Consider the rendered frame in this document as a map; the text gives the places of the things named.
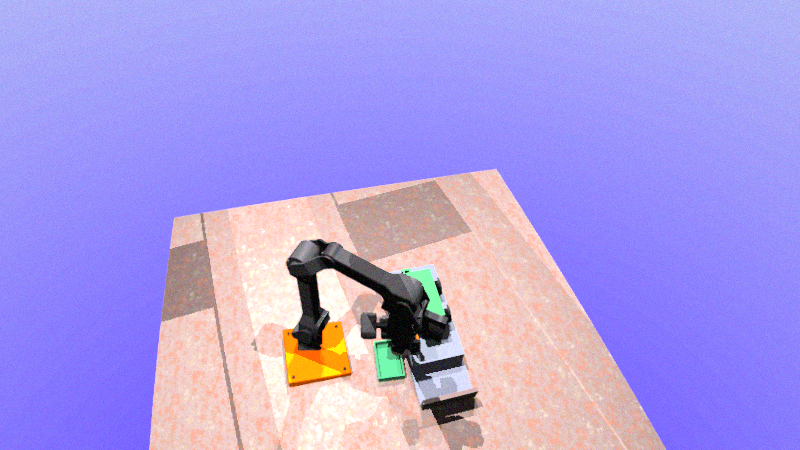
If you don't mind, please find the white ramp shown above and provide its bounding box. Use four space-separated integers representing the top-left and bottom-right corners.
406 320 479 410

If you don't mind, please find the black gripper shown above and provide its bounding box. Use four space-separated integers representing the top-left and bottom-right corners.
360 312 416 340

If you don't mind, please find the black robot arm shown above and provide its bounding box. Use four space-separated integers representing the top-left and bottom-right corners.
285 239 449 356

